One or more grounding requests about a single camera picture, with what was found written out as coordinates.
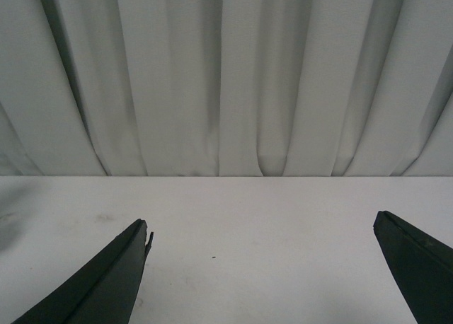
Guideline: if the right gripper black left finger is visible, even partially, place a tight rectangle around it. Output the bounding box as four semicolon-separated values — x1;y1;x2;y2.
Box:
14;219;154;323

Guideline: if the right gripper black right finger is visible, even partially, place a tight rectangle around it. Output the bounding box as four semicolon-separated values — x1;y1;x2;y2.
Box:
373;211;452;323

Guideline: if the grey pleated curtain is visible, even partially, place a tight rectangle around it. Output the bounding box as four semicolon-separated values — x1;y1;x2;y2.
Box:
1;0;452;176

